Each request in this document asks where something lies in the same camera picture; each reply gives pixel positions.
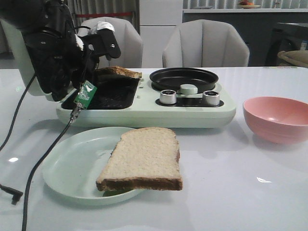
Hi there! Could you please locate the dark kitchen counter cabinet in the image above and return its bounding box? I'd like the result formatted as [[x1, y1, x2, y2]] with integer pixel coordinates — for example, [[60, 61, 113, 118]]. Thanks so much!
[[183, 8, 308, 66]]

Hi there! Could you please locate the mint green breakfast maker base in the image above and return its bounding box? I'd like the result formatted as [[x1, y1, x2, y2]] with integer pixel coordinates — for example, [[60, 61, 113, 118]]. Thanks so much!
[[56, 69, 237, 128]]

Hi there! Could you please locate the white refrigerator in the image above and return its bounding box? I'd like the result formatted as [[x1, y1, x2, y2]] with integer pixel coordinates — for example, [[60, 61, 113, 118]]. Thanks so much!
[[139, 0, 183, 68]]

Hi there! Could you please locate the red barrier tape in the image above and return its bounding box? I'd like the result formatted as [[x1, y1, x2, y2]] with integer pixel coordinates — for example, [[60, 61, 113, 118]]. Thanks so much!
[[75, 12, 134, 18]]

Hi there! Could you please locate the green circuit board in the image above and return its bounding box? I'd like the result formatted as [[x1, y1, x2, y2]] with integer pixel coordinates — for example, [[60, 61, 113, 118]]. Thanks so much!
[[74, 80, 97, 109]]

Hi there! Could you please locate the black round frying pan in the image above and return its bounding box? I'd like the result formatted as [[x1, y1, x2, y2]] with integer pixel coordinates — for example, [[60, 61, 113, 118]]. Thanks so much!
[[149, 67, 218, 93]]

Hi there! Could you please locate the right grey upholstered chair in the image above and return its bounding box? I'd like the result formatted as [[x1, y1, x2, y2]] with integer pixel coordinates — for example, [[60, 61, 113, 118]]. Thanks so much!
[[162, 19, 250, 67]]

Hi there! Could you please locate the left silver control knob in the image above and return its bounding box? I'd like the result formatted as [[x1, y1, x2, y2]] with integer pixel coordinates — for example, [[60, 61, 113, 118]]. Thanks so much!
[[159, 90, 177, 105]]

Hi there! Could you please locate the tan sofa cushion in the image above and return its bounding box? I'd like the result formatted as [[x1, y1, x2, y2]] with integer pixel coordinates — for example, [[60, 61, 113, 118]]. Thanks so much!
[[277, 50, 308, 68]]

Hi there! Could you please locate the right silver control knob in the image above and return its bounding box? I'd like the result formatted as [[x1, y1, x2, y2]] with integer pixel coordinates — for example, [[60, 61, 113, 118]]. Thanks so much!
[[202, 90, 220, 106]]

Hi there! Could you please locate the fruit plate on counter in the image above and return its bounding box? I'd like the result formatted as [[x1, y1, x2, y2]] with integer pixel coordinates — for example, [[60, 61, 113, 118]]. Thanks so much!
[[238, 0, 260, 9]]

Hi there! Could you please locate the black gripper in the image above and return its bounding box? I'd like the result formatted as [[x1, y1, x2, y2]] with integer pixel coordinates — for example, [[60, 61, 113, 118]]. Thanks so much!
[[0, 0, 121, 101]]

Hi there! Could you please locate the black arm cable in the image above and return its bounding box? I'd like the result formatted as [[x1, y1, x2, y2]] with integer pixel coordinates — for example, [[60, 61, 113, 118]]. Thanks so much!
[[0, 74, 84, 231]]

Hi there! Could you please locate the pink plastic bowl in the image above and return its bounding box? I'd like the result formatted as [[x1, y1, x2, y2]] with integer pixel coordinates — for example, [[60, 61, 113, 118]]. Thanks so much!
[[243, 96, 308, 144]]

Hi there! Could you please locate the left grey upholstered chair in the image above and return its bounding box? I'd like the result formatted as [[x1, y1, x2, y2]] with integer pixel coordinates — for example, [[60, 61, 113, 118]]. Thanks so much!
[[81, 17, 143, 68]]

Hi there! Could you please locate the grey upholstered chair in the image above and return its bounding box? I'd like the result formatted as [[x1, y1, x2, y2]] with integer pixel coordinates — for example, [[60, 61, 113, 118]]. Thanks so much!
[[162, 19, 250, 67], [81, 17, 143, 68]]

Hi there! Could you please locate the silver control knob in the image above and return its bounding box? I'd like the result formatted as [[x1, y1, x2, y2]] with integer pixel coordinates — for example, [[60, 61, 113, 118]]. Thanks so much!
[[202, 90, 220, 106], [159, 90, 177, 105]]

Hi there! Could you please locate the white bread slice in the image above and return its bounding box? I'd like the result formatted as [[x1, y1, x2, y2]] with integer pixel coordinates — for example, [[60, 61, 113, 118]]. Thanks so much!
[[96, 127, 182, 191], [95, 66, 142, 78]]

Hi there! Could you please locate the mint green plate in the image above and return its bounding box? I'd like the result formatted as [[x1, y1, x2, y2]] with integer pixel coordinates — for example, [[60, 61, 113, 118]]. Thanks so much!
[[42, 127, 143, 206]]

